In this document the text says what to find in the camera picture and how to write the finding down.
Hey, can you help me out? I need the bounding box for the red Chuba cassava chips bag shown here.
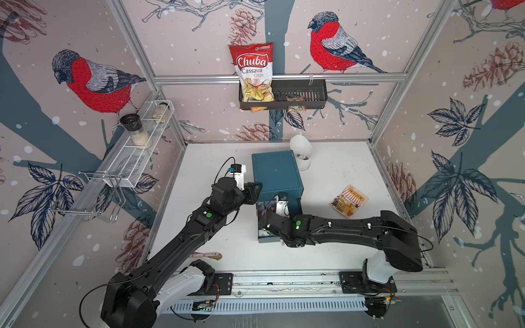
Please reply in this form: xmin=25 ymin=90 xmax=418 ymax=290
xmin=229 ymin=43 xmax=275 ymax=104

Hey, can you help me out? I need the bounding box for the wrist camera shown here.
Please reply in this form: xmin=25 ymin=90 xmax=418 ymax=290
xmin=275 ymin=194 xmax=290 ymax=217
xmin=229 ymin=163 xmax=247 ymax=191

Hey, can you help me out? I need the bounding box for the teal drawer cabinet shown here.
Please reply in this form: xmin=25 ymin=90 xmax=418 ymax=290
xmin=252 ymin=150 xmax=304 ymax=202

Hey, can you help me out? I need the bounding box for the yellow striped seed bag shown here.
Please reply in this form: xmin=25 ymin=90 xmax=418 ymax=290
xmin=329 ymin=184 xmax=369 ymax=219

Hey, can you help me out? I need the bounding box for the small jar on shelf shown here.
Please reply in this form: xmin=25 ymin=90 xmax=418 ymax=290
xmin=152 ymin=102 xmax=170 ymax=124

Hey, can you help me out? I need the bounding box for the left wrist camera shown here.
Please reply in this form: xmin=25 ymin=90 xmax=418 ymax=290
xmin=229 ymin=163 xmax=247 ymax=191

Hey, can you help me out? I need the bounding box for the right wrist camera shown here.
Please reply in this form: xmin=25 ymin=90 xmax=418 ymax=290
xmin=275 ymin=194 xmax=290 ymax=217

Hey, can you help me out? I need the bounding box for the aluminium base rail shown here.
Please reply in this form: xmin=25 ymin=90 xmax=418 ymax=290
xmin=116 ymin=268 xmax=456 ymax=298

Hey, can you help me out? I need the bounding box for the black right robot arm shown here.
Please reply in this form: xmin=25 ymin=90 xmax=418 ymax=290
xmin=258 ymin=210 xmax=423 ymax=297

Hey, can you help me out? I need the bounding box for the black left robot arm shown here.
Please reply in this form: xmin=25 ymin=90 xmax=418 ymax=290
xmin=101 ymin=177 xmax=263 ymax=327

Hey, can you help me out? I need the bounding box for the chrome wire rack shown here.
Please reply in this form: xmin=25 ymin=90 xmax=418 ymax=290
xmin=48 ymin=171 xmax=127 ymax=223

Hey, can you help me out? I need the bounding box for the black wall basket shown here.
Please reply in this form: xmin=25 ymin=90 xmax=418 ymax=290
xmin=239 ymin=79 xmax=328 ymax=110

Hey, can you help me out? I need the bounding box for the white wire wall shelf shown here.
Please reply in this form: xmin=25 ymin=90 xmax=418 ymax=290
xmin=105 ymin=100 xmax=174 ymax=188

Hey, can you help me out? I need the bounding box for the pink seed bag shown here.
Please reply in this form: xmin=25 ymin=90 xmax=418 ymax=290
xmin=257 ymin=200 xmax=277 ymax=217

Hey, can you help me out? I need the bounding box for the black-lidded spice jar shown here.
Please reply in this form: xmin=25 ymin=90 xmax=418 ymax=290
xmin=119 ymin=113 xmax=153 ymax=149

